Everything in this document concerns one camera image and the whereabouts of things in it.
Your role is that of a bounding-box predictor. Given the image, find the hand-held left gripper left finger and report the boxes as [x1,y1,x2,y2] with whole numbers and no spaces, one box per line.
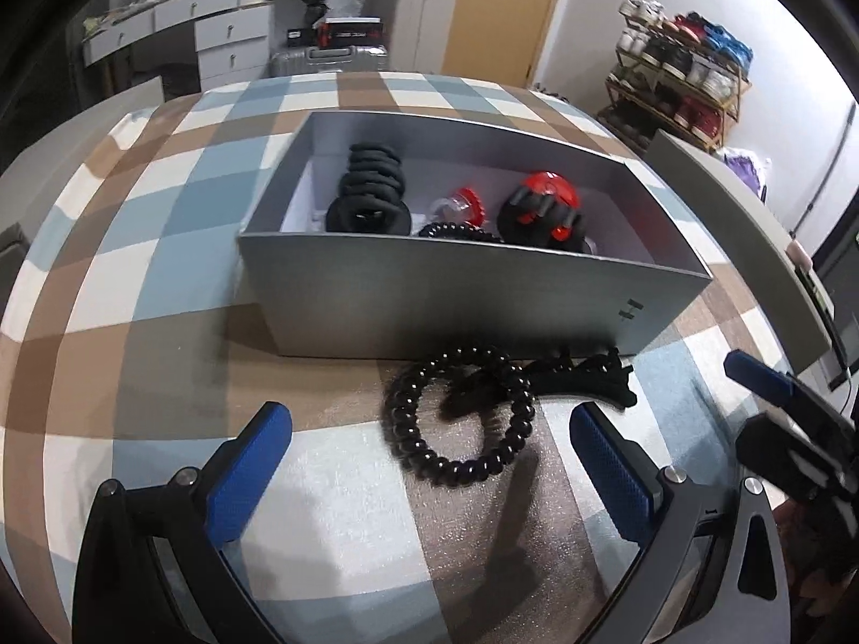
[70,401,294,644]

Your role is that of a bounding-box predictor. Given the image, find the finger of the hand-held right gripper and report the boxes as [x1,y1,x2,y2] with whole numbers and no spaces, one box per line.
[723,347,859,445]
[733,413,859,506]

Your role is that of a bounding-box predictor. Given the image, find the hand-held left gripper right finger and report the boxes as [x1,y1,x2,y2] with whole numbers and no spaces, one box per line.
[569,401,794,644]

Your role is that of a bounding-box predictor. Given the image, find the black ruffled hair band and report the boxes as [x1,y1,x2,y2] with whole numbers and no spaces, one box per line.
[439,345,637,417]

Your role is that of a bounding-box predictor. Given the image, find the black spiral hair tie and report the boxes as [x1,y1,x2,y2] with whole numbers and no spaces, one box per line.
[417,218,504,244]
[382,345,538,487]

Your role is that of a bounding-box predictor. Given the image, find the grey cardboard box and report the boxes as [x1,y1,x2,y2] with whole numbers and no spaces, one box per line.
[236,111,714,360]

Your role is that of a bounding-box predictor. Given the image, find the black claw hair clip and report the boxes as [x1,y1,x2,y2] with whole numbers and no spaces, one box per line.
[325,194,412,237]

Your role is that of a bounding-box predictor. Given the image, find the red black claw clip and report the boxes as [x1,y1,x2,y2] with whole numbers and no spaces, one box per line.
[497,171,584,254]

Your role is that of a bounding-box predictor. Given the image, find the red clear hair clip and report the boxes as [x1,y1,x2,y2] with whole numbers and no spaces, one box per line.
[429,186,485,225]

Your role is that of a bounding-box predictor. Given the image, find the grey bed board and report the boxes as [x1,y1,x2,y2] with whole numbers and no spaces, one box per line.
[87,76,165,118]
[647,130,834,377]

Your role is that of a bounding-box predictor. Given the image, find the purple bag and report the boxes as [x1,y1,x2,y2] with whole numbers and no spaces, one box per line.
[721,151,773,200]

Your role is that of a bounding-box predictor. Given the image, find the wooden shoe rack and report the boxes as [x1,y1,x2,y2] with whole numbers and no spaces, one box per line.
[597,0,754,152]

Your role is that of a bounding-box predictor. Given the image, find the checked bed cover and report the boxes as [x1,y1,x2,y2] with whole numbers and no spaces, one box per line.
[0,70,833,644]

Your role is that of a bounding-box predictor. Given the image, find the rows of shoes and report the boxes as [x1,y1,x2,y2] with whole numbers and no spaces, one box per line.
[604,0,753,149]

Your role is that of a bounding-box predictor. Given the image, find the silver suitcase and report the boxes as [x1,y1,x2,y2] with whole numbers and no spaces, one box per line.
[268,43,390,79]

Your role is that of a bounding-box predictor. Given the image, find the white desk with drawers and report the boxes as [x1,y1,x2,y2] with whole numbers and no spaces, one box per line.
[82,0,276,91]

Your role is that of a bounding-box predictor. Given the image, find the wooden door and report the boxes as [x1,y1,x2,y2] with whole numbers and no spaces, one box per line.
[439,0,574,88]

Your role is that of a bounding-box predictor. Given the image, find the black box with red print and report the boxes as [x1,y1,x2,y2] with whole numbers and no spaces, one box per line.
[315,17,385,48]

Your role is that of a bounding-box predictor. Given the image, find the white cabinet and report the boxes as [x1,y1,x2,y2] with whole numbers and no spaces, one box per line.
[389,0,461,72]

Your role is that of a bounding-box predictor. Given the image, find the black wall cable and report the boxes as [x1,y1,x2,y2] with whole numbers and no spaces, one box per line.
[788,104,858,243]

